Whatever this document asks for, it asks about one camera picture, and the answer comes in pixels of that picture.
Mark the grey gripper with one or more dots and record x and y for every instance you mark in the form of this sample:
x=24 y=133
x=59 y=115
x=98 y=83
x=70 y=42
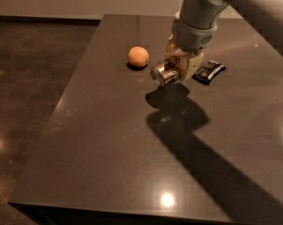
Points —
x=191 y=37

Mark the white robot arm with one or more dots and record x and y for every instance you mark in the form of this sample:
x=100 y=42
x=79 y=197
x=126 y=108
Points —
x=195 y=24

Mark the black snack packet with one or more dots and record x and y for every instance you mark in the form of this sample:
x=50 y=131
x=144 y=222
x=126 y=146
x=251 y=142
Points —
x=206 y=73

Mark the orange fruit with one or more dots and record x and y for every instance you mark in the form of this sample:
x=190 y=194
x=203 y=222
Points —
x=138 y=57

